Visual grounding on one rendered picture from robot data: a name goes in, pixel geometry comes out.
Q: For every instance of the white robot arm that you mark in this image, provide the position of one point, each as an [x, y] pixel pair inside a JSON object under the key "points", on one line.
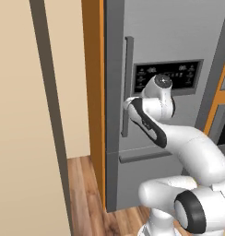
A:
{"points": [[191, 144]]}

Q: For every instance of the grey fridge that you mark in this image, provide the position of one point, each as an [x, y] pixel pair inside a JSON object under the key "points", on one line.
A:
{"points": [[114, 92]]}

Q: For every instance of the grey fridge freezer drawer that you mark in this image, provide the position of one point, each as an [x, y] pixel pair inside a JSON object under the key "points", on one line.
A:
{"points": [[129, 184]]}

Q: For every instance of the grey fridge door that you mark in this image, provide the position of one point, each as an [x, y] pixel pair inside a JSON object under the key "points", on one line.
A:
{"points": [[166, 33]]}

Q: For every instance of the orange wooden cabinet side panel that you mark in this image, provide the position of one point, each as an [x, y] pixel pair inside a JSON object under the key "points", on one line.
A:
{"points": [[93, 92]]}

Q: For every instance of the grey built-in oven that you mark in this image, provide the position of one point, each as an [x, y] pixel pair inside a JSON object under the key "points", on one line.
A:
{"points": [[223, 129]]}

